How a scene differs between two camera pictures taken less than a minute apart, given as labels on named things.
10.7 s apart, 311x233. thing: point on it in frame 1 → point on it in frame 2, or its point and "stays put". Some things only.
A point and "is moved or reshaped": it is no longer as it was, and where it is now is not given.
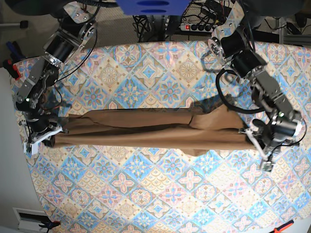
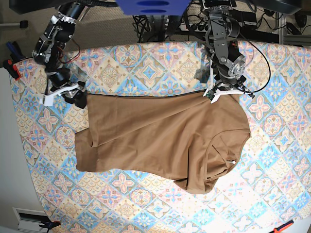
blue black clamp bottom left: (50, 224) stays put
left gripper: (39, 123) → (60, 78)
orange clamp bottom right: (282, 227) stays put
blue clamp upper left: (16, 54) stays put
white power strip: (191, 27) stays put
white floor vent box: (29, 220) stays put
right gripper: (284, 126) → (229, 75)
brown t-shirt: (196, 131) is moved or reshaped
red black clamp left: (12, 69) stays put
